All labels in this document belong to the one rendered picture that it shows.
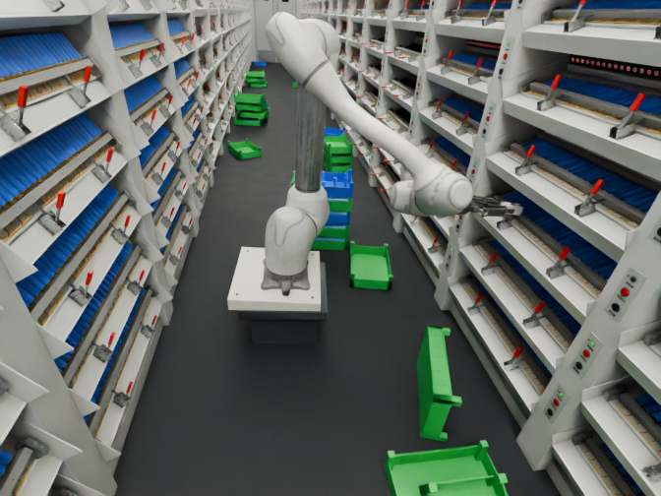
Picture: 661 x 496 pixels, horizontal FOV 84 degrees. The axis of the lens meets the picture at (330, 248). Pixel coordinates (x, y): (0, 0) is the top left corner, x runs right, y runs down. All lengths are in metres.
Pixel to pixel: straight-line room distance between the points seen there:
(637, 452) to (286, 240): 1.04
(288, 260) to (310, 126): 0.46
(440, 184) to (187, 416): 1.04
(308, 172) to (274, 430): 0.87
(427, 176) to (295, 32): 0.51
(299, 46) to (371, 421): 1.14
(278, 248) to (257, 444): 0.61
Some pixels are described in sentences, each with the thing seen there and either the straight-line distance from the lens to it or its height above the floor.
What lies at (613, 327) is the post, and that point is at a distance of 1.05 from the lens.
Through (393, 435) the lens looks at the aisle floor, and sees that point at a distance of 1.32.
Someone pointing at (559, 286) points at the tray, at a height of 0.53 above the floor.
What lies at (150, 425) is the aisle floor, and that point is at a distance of 1.38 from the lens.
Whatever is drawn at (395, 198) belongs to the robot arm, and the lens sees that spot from 1.11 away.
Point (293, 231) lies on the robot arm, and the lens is 1.25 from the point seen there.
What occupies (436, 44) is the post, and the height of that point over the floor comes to 1.01.
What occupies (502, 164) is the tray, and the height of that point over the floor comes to 0.72.
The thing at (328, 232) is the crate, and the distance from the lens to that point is 1.99.
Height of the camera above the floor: 1.11
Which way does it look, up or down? 32 degrees down
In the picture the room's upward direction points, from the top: 4 degrees clockwise
